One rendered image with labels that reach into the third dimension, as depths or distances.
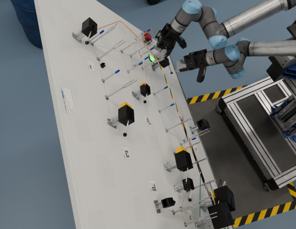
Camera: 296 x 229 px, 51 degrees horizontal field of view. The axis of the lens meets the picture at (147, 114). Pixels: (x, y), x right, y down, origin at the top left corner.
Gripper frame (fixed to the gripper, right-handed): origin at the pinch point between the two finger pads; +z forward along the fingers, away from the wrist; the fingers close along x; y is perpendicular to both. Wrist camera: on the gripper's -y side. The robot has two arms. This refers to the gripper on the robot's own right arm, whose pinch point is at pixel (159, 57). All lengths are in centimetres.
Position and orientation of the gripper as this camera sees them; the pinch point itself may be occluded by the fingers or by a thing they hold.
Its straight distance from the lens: 163.4
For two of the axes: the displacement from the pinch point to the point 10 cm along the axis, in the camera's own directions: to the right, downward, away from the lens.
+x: 1.4, 8.2, -5.5
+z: -4.6, 5.4, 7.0
